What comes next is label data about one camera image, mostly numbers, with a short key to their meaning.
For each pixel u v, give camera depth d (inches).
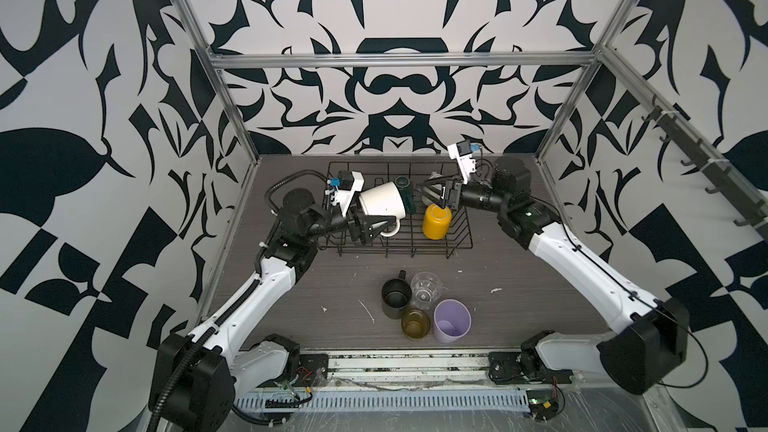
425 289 34.3
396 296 33.3
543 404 28.0
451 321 31.9
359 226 24.1
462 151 24.7
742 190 21.3
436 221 35.2
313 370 29.2
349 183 22.9
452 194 24.2
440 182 24.6
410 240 37.8
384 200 24.8
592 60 36.0
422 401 25.5
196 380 15.4
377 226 24.6
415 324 31.9
